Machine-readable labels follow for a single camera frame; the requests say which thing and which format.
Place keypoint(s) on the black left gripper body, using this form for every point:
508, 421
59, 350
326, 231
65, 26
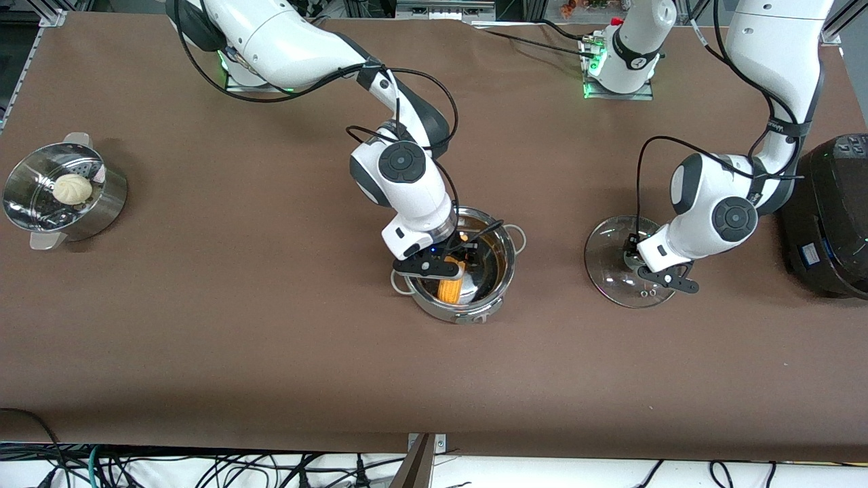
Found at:
632, 247

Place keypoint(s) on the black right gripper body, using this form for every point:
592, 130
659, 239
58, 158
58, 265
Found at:
466, 249

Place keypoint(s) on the glass pot lid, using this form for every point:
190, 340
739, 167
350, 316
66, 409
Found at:
610, 271

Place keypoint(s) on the yellow corn cob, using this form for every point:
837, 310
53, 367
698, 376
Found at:
449, 290

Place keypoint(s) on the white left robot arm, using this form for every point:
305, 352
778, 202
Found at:
712, 210

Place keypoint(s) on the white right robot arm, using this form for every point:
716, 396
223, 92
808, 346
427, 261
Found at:
407, 183

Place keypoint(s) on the stainless steel pot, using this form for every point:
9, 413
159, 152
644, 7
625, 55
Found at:
441, 314

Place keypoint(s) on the steel steamer pot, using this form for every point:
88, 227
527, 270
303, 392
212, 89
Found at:
102, 210

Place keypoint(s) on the black rice cooker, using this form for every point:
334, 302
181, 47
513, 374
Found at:
827, 217

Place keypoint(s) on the grey power strip box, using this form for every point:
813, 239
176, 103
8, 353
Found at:
444, 9

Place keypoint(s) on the white steamed bun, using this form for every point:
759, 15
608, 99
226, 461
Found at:
72, 189

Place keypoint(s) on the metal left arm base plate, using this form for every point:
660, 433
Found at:
590, 91

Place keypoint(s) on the small metal edge bracket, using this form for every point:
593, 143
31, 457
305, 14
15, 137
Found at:
441, 444

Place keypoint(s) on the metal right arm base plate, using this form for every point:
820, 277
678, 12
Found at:
234, 83

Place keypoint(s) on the aluminium frame profile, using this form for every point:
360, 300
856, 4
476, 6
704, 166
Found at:
837, 24

